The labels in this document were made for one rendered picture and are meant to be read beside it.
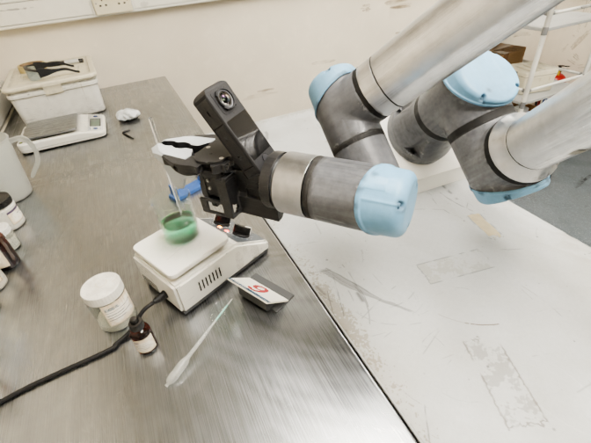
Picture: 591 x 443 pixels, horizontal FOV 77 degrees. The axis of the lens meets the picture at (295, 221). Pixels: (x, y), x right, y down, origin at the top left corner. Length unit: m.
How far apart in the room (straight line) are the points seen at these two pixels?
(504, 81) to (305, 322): 0.51
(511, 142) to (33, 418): 0.77
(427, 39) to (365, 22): 1.93
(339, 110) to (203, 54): 1.57
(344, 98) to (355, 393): 0.38
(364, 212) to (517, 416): 0.32
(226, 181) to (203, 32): 1.59
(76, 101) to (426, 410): 1.50
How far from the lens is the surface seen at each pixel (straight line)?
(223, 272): 0.65
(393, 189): 0.38
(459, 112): 0.72
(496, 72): 0.75
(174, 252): 0.63
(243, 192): 0.48
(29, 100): 1.66
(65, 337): 0.72
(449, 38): 0.45
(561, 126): 0.58
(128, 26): 1.97
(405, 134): 0.82
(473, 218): 0.83
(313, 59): 2.25
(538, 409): 0.59
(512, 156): 0.66
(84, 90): 1.65
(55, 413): 0.64
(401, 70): 0.47
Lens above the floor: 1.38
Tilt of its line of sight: 37 degrees down
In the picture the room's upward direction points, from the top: 5 degrees counter-clockwise
